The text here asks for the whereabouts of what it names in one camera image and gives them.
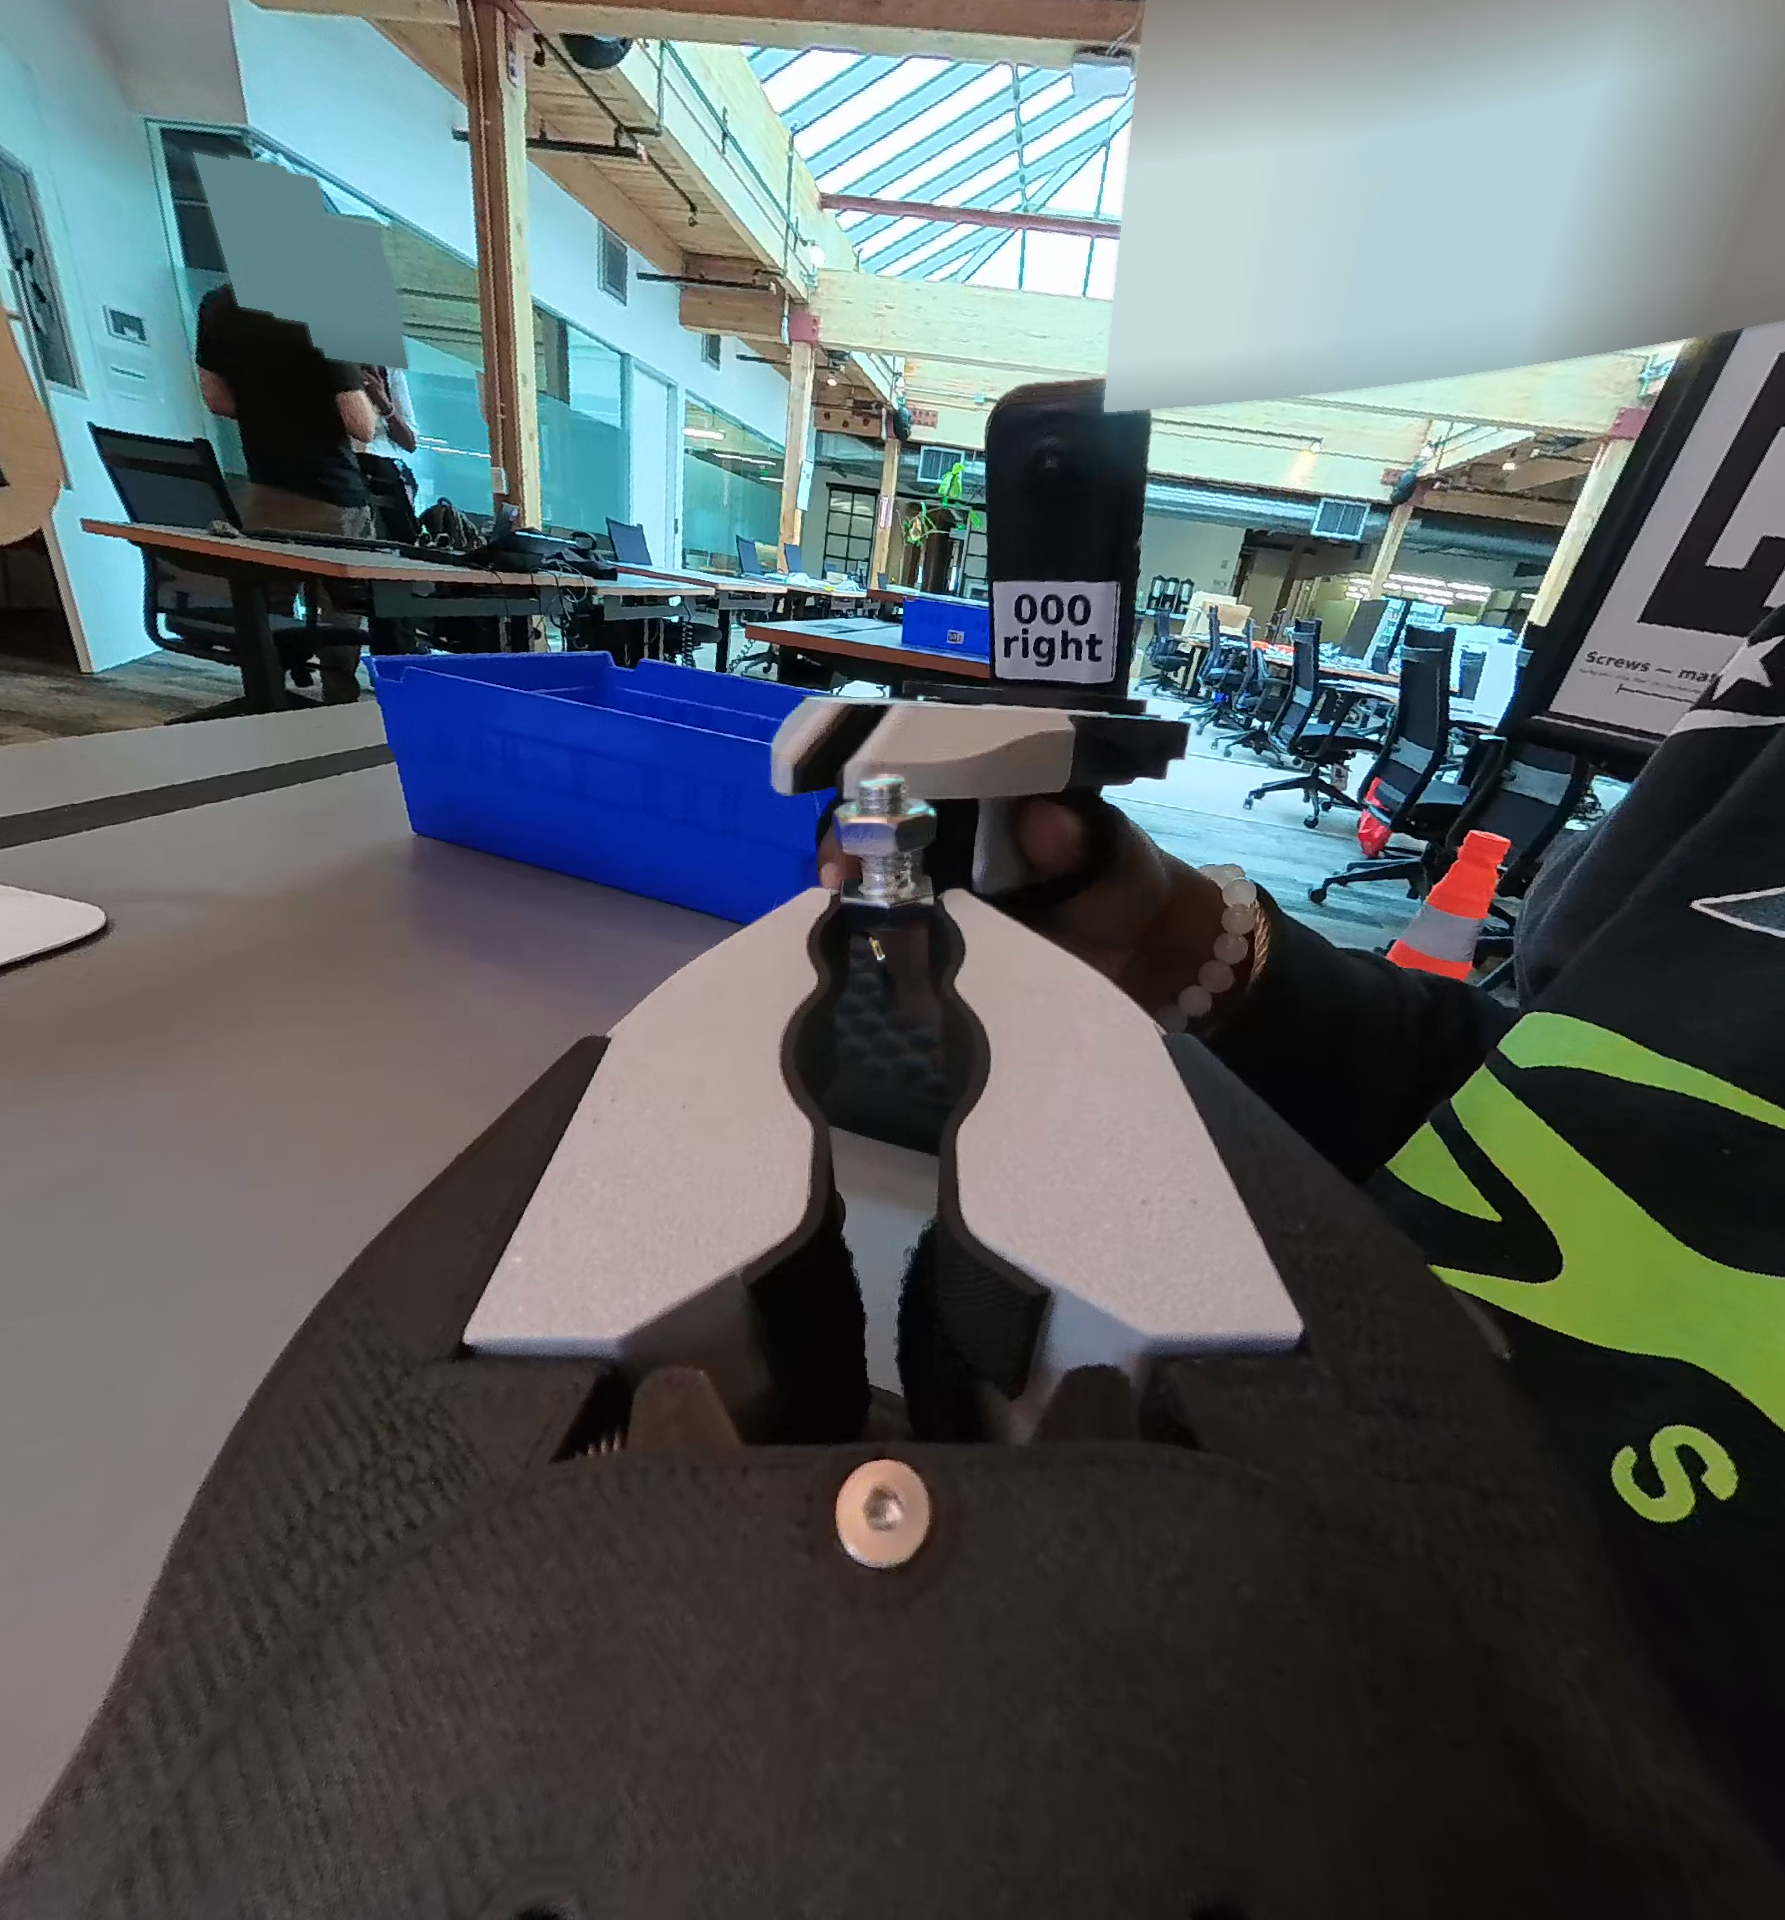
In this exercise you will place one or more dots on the orange traffic cone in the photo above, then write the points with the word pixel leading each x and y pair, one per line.
pixel 1455 916

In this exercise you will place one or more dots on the person's right forearm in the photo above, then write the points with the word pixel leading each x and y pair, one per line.
pixel 1373 1035

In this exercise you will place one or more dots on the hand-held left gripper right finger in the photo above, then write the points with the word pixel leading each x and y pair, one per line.
pixel 1133 1202

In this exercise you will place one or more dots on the blue plastic bin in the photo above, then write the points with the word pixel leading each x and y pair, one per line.
pixel 562 780

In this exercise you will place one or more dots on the black hoodie with green print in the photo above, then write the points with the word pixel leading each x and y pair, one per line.
pixel 1659 1202

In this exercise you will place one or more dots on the black mesh office chair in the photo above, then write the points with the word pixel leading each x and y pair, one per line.
pixel 158 479

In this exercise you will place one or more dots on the black honeycomb cushion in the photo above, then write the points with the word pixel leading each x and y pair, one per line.
pixel 894 1065

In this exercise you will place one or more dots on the small blue bin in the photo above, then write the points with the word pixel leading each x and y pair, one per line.
pixel 940 627

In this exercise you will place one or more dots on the medium steel bolt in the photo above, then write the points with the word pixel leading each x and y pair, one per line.
pixel 881 874

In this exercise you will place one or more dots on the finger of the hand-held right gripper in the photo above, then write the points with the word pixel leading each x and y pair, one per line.
pixel 982 751
pixel 803 751

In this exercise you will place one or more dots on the medium steel nut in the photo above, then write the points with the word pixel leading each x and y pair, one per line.
pixel 871 825

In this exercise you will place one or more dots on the row of black office chairs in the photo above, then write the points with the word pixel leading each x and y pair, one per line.
pixel 1417 720

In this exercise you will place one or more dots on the black framed marker sign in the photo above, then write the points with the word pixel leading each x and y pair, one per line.
pixel 1701 602

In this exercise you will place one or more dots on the red bag on chair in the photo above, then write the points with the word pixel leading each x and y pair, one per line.
pixel 1375 818

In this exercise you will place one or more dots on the person's right hand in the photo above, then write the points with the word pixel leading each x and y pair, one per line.
pixel 1149 931

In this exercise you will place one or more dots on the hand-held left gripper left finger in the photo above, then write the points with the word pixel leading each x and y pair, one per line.
pixel 653 1184

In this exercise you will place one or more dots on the wood-edged instruction board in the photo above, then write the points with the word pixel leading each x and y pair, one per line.
pixel 8 421

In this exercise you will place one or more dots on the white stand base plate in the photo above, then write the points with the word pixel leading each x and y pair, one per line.
pixel 8 924

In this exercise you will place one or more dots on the black backpack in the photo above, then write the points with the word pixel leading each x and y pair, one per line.
pixel 445 525

